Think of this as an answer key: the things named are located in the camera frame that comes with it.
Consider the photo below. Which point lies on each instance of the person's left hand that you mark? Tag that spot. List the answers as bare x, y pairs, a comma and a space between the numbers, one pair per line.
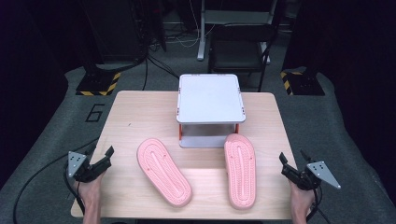
91, 191

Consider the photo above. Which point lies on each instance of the hazard-striped black stand base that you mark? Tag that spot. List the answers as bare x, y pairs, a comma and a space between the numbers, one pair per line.
303, 84
98, 84

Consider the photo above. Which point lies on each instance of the black folding chair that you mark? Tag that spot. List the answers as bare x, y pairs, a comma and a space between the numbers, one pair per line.
238, 51

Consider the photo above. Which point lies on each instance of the pink slipper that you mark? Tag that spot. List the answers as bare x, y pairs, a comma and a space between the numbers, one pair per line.
240, 171
164, 172

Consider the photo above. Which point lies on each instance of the dark cabinet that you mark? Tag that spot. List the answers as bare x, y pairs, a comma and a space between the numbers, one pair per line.
118, 28

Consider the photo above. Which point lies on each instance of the white desk frame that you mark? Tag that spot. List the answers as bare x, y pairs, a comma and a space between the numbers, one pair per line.
201, 37

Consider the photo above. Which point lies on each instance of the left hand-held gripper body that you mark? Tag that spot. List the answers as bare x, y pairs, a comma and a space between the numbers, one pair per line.
77, 161

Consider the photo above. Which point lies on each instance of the white shoe rack orange posts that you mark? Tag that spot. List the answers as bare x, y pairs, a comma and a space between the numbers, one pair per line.
210, 98

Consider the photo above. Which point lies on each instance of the person's right hand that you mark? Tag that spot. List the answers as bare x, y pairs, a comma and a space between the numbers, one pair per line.
300, 199

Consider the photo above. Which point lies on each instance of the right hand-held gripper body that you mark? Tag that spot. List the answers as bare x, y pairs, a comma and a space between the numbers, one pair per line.
322, 174

